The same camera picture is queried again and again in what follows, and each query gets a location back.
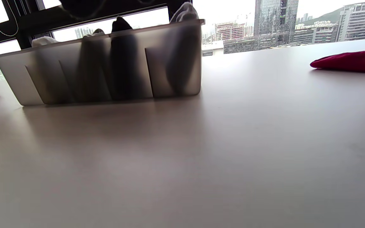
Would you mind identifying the white sock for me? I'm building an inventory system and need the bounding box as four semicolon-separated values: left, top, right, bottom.
31;36;72;103

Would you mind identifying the clear plastic divided organizer box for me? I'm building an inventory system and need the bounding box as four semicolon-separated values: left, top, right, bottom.
0;19;206;106

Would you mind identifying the person's right hand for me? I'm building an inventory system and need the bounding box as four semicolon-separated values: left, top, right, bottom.
59;0;108;19

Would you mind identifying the red sock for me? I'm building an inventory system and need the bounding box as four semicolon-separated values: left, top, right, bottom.
310;50;365;75

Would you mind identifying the black sock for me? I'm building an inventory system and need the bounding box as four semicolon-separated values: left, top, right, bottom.
110;16;140;100

